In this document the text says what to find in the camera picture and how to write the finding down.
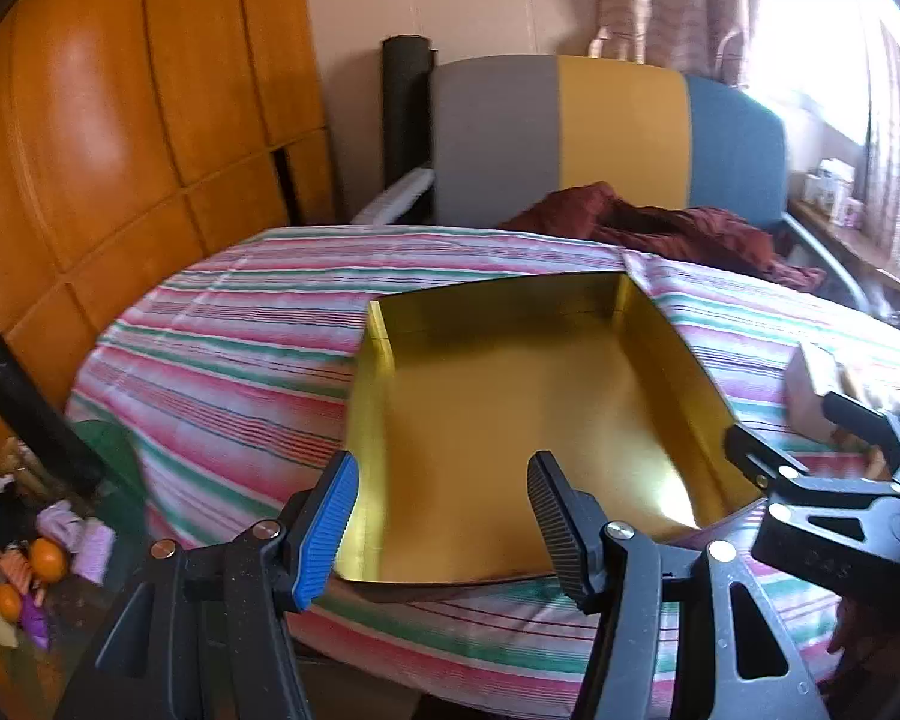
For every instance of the black bar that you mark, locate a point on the black bar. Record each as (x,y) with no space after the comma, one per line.
(30,412)

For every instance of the grey yellow blue armchair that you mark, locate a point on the grey yellow blue armchair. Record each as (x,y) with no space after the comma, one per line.
(615,135)

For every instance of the window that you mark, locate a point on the window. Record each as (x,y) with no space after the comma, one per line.
(817,22)

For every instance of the wooden side desk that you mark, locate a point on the wooden side desk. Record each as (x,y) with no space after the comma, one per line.
(855,240)

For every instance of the orange fruit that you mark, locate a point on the orange fruit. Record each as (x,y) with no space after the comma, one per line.
(49,559)
(7,601)

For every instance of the striped tablecloth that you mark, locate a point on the striped tablecloth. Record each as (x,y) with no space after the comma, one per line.
(232,360)

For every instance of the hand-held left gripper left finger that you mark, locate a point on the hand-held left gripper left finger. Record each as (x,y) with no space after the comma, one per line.
(328,540)

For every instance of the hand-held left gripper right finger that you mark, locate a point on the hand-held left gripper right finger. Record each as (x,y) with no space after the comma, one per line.
(559,525)

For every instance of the green plastic item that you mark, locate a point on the green plastic item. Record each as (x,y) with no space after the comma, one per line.
(112,457)

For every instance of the black post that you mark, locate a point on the black post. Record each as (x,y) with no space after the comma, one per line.
(403,112)

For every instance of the wooden wardrobe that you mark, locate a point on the wooden wardrobe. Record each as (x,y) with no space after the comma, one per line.
(120,127)

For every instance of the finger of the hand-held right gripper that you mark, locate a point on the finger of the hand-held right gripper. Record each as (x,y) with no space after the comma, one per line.
(757,454)
(855,420)

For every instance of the beige carton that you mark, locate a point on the beige carton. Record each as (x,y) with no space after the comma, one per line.
(814,390)

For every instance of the maroon cloth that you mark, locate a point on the maroon cloth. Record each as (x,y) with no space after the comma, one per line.
(667,229)

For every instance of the golden box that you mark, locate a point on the golden box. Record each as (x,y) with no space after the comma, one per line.
(495,405)

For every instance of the small pink box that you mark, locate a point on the small pink box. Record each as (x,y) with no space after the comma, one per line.
(852,214)

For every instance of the white cardboard box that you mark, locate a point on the white cardboard box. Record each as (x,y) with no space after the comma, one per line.
(834,181)

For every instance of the lilac pack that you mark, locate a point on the lilac pack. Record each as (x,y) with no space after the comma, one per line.
(90,551)

